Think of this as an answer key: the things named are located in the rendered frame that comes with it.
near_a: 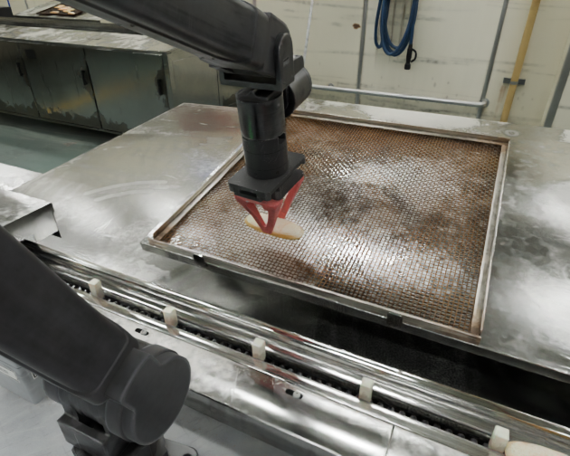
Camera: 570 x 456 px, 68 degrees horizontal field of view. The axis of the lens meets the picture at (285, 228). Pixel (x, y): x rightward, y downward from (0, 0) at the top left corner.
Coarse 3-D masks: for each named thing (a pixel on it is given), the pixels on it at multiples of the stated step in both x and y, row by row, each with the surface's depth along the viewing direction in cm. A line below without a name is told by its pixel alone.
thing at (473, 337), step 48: (288, 144) 90; (336, 144) 89; (384, 144) 87; (432, 144) 86; (480, 144) 84; (336, 192) 76; (192, 240) 69; (336, 240) 66; (336, 288) 59; (384, 288) 58; (480, 288) 56
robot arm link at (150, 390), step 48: (0, 240) 23; (0, 288) 23; (48, 288) 26; (0, 336) 24; (48, 336) 27; (96, 336) 30; (48, 384) 36; (96, 384) 31; (144, 384) 33; (144, 432) 35
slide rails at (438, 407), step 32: (128, 288) 65; (192, 320) 59; (224, 352) 54; (288, 352) 54; (320, 384) 50; (352, 384) 50; (384, 384) 50; (384, 416) 46; (448, 416) 46; (480, 416) 46; (480, 448) 43
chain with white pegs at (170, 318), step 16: (80, 288) 67; (96, 288) 63; (128, 304) 63; (160, 320) 60; (176, 320) 59; (208, 336) 58; (256, 352) 53; (288, 368) 53; (336, 384) 51; (368, 384) 47; (368, 400) 48; (416, 416) 47; (464, 432) 46; (496, 432) 42; (496, 448) 43
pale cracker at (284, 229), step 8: (248, 216) 65; (264, 216) 64; (248, 224) 64; (256, 224) 63; (280, 224) 62; (288, 224) 62; (296, 224) 62; (272, 232) 62; (280, 232) 61; (288, 232) 61; (296, 232) 61
